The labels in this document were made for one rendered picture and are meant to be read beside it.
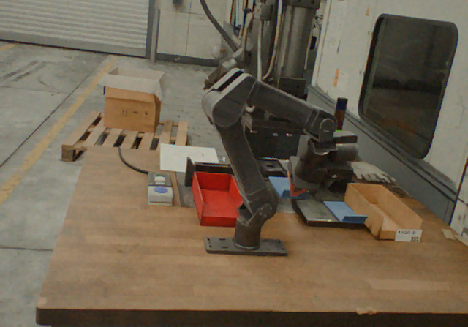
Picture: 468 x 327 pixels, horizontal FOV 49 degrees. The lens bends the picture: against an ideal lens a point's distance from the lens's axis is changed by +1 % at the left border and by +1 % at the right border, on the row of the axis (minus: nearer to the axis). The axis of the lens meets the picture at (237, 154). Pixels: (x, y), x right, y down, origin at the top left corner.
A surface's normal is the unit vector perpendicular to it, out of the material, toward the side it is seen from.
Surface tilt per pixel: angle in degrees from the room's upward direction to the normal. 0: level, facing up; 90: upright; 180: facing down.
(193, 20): 90
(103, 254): 0
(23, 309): 0
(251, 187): 81
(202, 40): 90
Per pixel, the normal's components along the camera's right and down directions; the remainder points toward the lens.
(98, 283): 0.13, -0.95
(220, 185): 0.18, 0.32
